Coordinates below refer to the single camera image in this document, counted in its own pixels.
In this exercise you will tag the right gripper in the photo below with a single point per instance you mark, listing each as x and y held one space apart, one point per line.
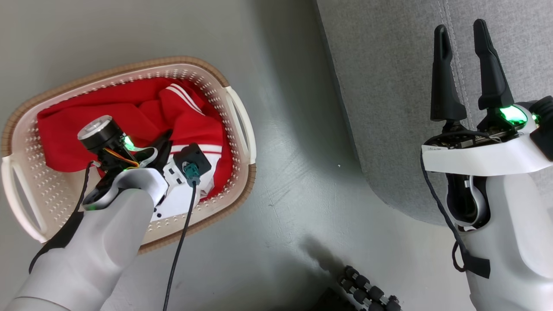
484 160

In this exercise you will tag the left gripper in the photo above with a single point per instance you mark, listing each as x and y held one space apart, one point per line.
99 131

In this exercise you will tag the plain red garment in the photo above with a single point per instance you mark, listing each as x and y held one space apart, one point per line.
86 103

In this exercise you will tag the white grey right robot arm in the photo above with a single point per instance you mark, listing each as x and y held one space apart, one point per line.
518 242

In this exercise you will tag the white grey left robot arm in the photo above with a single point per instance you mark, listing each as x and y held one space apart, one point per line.
95 250

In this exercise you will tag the grey fabric sofa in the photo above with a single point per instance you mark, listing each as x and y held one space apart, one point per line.
389 108

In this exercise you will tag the cream perforated laundry basket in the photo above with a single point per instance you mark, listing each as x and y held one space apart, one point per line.
43 190

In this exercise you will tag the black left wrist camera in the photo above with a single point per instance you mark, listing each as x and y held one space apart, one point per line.
192 157

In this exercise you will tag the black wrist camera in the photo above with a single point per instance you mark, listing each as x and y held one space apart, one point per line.
545 116
192 157

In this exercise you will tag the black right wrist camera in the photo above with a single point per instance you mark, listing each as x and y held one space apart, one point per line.
545 116

